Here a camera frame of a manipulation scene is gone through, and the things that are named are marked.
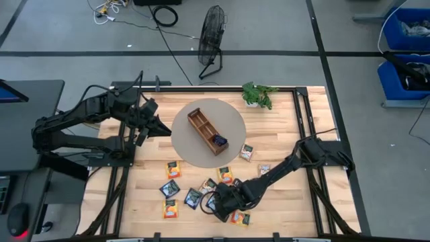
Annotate blue storage bin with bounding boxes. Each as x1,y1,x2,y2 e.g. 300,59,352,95
376,53,430,102
382,7,430,52

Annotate orange tea bag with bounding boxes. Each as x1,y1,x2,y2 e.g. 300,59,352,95
230,210,251,227
163,199,179,219
165,160,183,179
216,166,234,185

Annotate thin black cable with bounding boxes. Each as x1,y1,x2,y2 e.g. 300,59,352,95
408,97,430,147

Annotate black coiled cable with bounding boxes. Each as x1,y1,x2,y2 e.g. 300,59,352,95
151,5,179,28

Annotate black slanted bar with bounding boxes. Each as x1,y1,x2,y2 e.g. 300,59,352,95
382,50,430,85

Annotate round grey mat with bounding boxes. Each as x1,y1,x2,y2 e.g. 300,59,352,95
170,97,247,169

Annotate black keyboard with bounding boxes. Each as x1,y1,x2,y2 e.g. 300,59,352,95
0,175,11,215

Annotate grey desk leg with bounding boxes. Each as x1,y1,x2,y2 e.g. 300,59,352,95
352,0,409,24

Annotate black floor fan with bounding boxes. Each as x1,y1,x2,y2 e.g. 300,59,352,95
197,4,228,81

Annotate black computer mouse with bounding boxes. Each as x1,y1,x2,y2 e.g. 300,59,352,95
7,202,30,238

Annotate wooden compartment box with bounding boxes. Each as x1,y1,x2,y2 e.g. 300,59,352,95
187,107,230,157

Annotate white cable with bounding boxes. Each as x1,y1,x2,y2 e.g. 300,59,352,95
377,6,399,54

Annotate dark computer monitor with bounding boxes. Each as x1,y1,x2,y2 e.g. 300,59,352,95
0,79,30,104

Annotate black equipment case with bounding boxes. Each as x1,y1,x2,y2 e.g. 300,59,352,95
133,0,183,7

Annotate white power cables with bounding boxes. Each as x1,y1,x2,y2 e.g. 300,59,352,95
86,0,129,26

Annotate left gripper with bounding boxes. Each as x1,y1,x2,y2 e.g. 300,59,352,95
136,99,172,146

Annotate green plant white pot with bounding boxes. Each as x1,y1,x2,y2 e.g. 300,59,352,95
241,81,280,111

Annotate black floor cable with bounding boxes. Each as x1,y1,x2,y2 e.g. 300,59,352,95
147,5,194,86
114,19,200,40

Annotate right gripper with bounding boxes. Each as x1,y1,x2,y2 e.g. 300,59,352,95
213,179,251,223

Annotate grey side desk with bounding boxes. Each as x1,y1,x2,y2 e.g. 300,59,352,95
0,167,53,242

